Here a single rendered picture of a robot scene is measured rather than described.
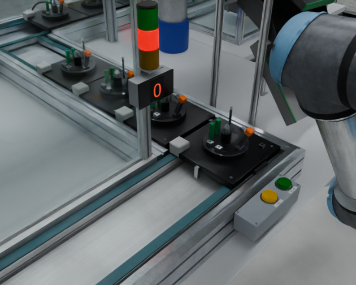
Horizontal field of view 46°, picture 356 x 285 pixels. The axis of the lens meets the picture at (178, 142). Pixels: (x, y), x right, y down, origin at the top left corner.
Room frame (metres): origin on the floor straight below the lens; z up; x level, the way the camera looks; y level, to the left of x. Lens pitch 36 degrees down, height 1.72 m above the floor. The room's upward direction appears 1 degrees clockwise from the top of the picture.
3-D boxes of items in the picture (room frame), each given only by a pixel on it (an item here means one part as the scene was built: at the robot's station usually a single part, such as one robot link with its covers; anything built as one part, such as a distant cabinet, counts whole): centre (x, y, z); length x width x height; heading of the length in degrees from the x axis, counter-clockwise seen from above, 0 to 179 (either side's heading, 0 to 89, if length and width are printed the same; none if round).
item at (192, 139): (1.01, -0.14, 0.96); 0.24 x 0.24 x 0.02; 47
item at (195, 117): (1.18, 0.04, 1.01); 0.24 x 0.24 x 0.13; 47
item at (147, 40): (0.95, 0.07, 1.33); 0.05 x 0.05 x 0.05
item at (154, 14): (0.95, 0.07, 1.38); 0.05 x 0.05 x 0.05
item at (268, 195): (0.80, -0.24, 0.96); 0.04 x 0.04 x 0.02
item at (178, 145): (1.00, 0.00, 0.97); 0.05 x 0.05 x 0.04; 47
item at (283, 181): (0.85, -0.29, 0.96); 0.04 x 0.04 x 0.02
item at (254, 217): (0.80, -0.24, 0.93); 0.21 x 0.07 x 0.06; 137
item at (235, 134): (1.01, -0.14, 0.98); 0.14 x 0.14 x 0.02
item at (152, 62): (0.95, 0.07, 1.28); 0.05 x 0.05 x 0.05
